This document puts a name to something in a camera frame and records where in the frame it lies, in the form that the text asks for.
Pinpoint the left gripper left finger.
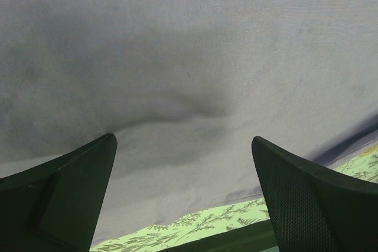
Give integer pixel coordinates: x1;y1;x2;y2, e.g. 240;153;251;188
1;133;118;251

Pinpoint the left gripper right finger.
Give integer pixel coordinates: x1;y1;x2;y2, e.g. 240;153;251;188
252;136;377;251

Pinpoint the purple t shirt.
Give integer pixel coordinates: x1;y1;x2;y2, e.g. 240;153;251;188
1;0;377;243

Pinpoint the floral table cloth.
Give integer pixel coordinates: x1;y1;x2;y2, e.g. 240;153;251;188
92;144;377;251

